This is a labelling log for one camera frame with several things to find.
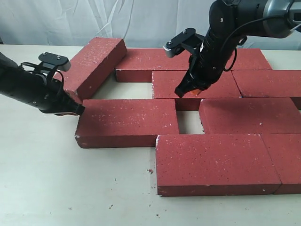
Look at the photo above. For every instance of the red brick back row left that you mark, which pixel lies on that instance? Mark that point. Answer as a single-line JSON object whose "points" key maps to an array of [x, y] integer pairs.
{"points": [[139, 63]]}

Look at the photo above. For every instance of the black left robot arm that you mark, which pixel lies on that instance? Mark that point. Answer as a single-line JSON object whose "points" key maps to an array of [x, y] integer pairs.
{"points": [[11, 76]]}

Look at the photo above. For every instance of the red brick third row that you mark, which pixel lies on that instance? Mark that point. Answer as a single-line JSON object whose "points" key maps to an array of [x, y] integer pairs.
{"points": [[274, 115]]}

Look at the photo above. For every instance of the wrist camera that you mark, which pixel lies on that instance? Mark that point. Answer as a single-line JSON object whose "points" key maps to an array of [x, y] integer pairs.
{"points": [[187, 40], [54, 61]]}

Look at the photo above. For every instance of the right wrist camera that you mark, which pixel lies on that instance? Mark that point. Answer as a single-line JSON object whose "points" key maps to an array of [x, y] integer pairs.
{"points": [[187, 40]]}

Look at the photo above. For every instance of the angled red brick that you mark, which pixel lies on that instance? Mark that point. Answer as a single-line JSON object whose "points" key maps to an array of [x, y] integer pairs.
{"points": [[91, 66]]}

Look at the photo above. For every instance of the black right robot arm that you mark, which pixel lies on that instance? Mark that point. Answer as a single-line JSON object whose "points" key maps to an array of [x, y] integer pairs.
{"points": [[231, 22]]}

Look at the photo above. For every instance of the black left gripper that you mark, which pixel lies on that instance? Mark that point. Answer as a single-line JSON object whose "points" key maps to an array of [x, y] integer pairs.
{"points": [[47, 94]]}

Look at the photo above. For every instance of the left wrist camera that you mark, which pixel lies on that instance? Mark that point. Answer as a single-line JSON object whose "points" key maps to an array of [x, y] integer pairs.
{"points": [[54, 61]]}

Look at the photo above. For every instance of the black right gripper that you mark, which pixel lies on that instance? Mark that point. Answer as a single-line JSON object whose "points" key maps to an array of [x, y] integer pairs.
{"points": [[207, 67]]}

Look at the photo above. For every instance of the red brick second row right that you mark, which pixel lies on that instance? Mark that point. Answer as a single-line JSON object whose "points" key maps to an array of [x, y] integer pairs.
{"points": [[269, 83]]}

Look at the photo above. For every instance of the red brick front right edge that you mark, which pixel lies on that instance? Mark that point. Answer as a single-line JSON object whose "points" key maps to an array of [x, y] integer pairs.
{"points": [[285, 153]]}

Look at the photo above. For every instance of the red brick back row right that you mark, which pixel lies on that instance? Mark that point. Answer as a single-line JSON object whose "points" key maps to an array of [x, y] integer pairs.
{"points": [[251, 59]]}

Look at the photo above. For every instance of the red brick front row large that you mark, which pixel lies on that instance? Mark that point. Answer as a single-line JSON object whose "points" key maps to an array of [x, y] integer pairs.
{"points": [[214, 165]]}

